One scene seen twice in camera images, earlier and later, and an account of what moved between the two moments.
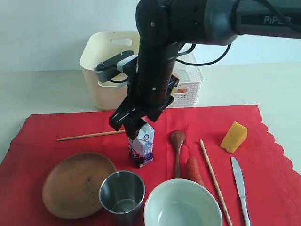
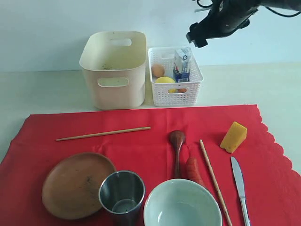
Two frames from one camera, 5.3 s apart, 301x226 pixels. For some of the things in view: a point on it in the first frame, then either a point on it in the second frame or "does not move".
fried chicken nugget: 182,90 does not move
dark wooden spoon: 178,137 does not move
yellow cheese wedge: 235,136 does not move
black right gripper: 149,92 to 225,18
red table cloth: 228,148 does not move
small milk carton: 141,149 to 181,66
